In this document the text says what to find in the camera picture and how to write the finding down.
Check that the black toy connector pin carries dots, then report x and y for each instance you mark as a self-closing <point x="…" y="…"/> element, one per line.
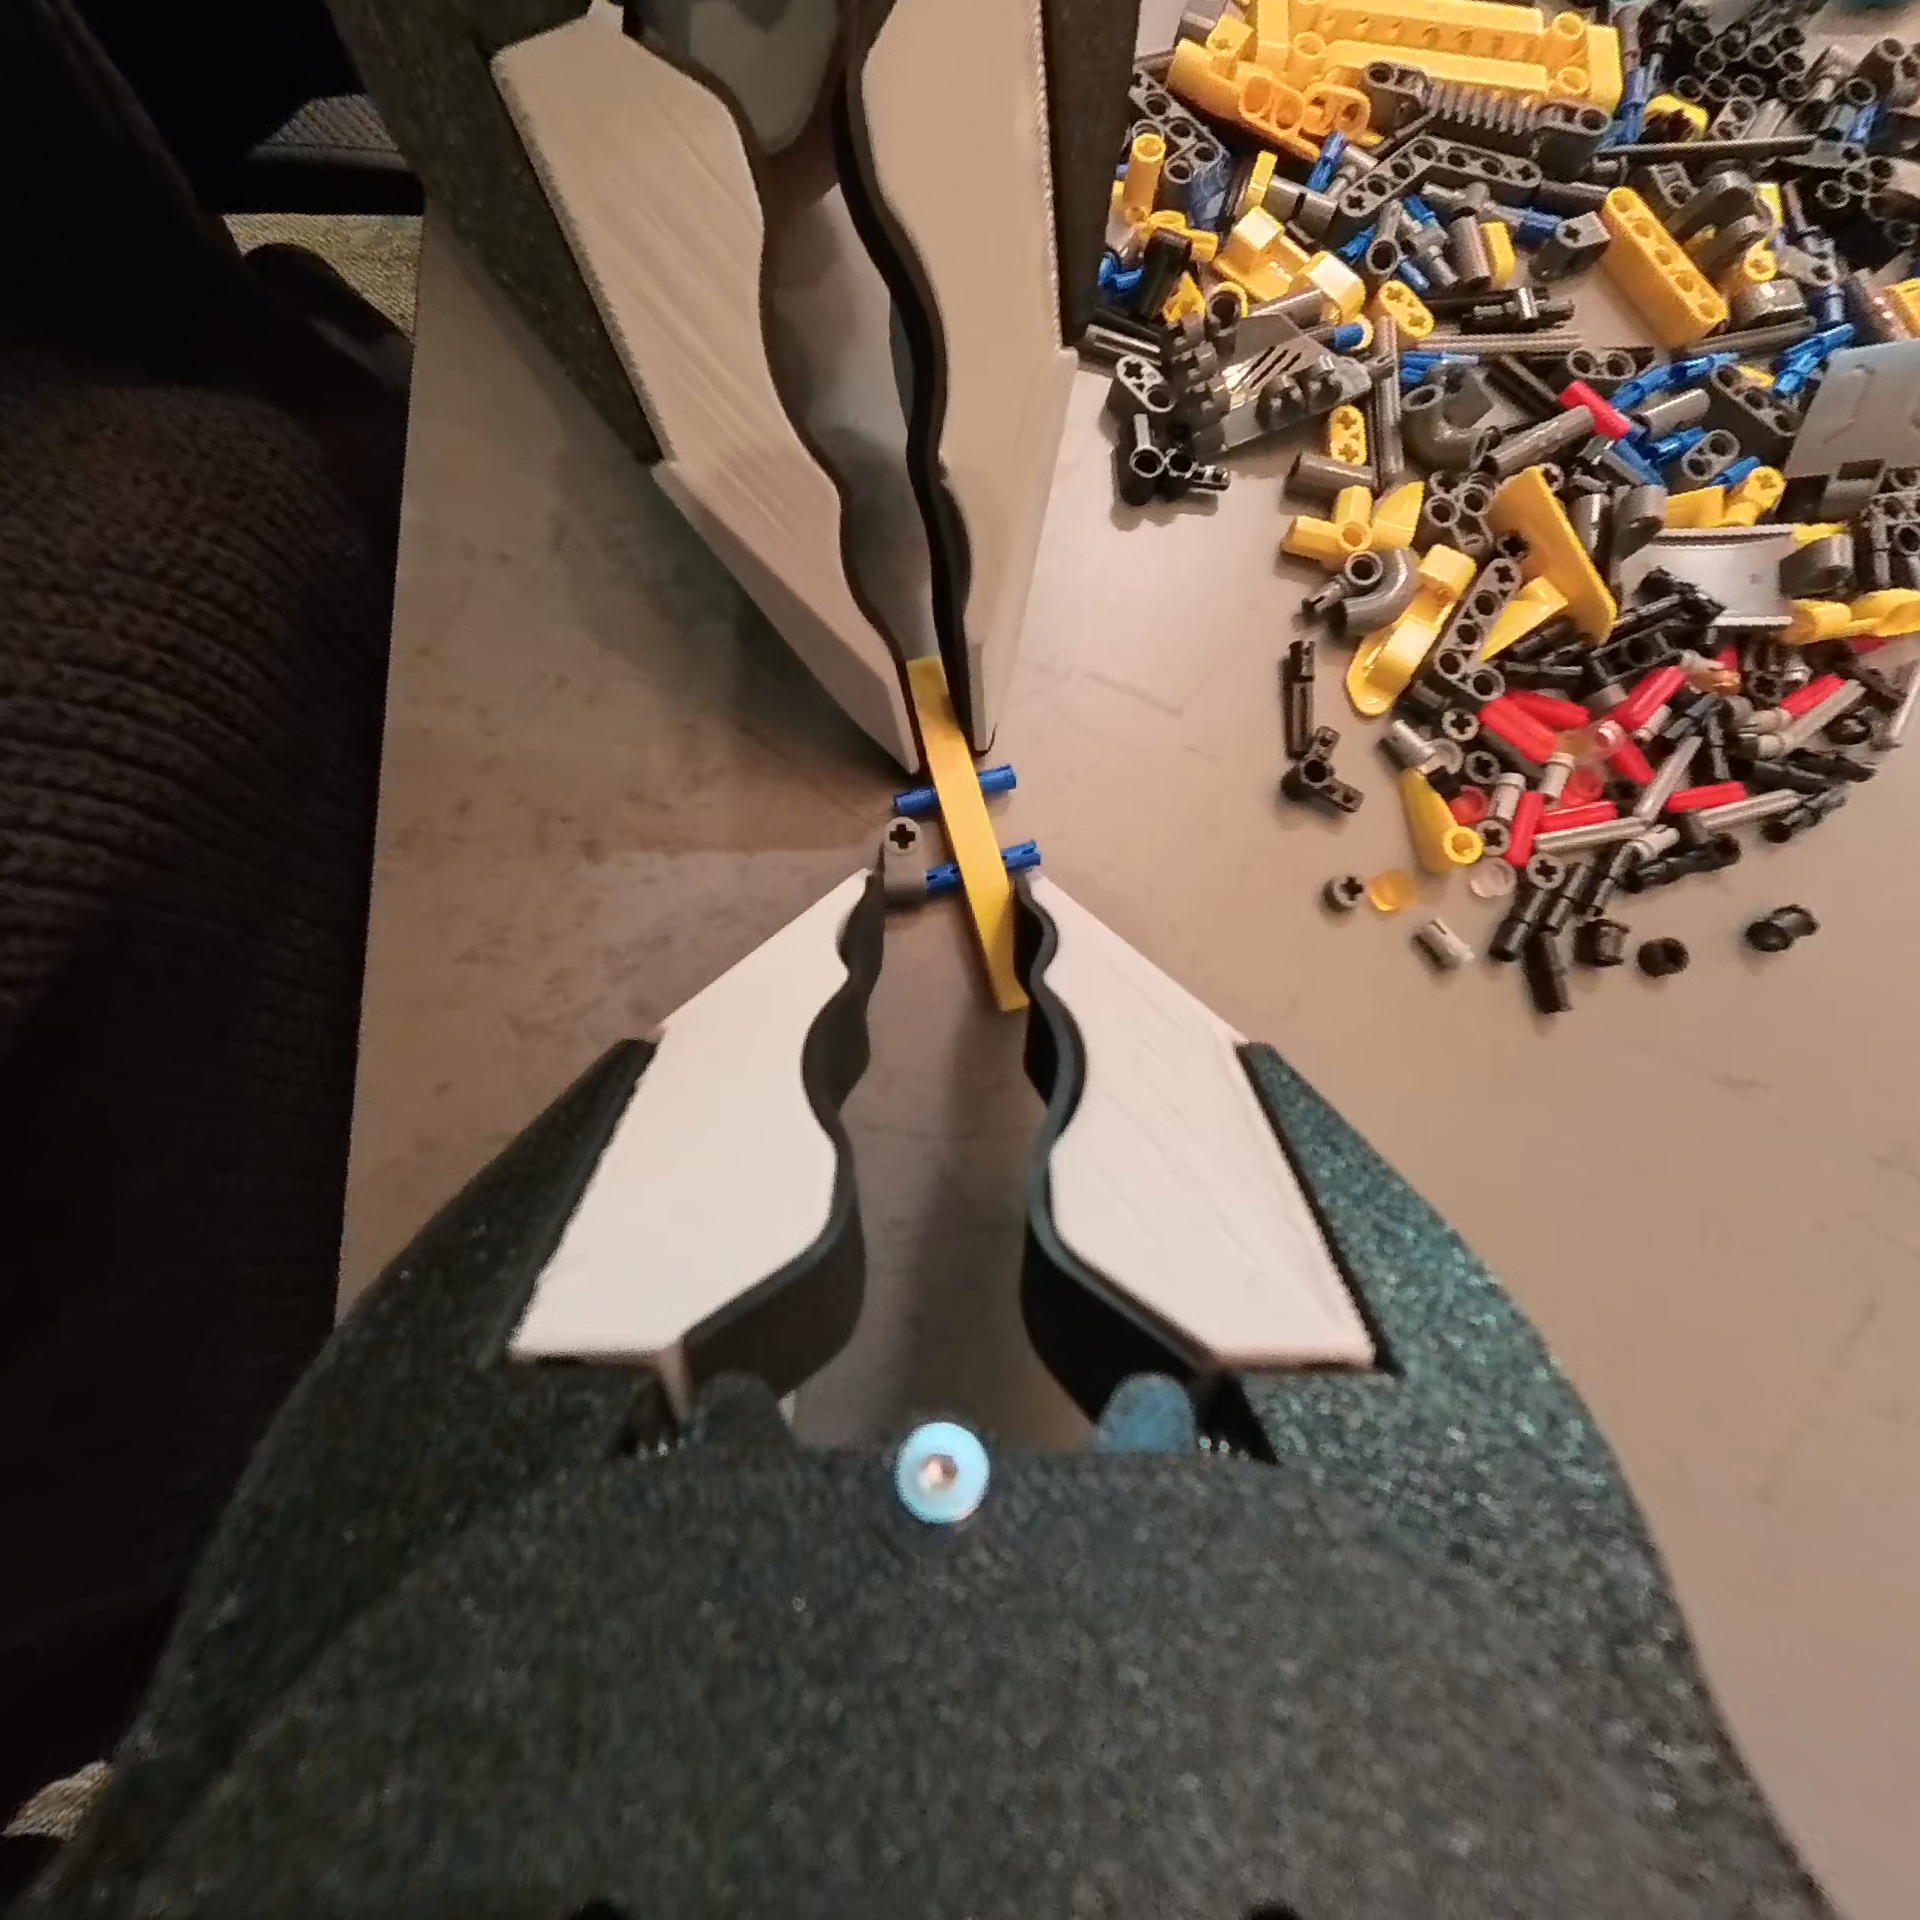
<point x="1298" y="697"/>

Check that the yellow toy beam with holes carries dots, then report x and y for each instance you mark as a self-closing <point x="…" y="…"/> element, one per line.
<point x="968" y="840"/>

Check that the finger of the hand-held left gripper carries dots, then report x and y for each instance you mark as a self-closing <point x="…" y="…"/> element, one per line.
<point x="990" y="301"/>
<point x="690" y="301"/>

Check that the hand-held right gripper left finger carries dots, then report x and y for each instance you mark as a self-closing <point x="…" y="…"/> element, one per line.
<point x="704" y="1201"/>

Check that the small grey toy pin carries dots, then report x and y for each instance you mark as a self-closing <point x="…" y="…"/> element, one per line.
<point x="905" y="862"/>

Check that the light grey toy pin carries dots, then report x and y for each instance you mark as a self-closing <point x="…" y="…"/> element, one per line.
<point x="1443" y="942"/>

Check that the pile of toy building parts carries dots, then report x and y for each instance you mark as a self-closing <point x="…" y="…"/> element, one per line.
<point x="1529" y="556"/>

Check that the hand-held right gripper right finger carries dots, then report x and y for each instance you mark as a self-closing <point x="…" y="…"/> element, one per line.
<point x="1185" y="1201"/>

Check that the orange round toy stud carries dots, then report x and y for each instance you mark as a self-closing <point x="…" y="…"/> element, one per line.
<point x="1390" y="893"/>

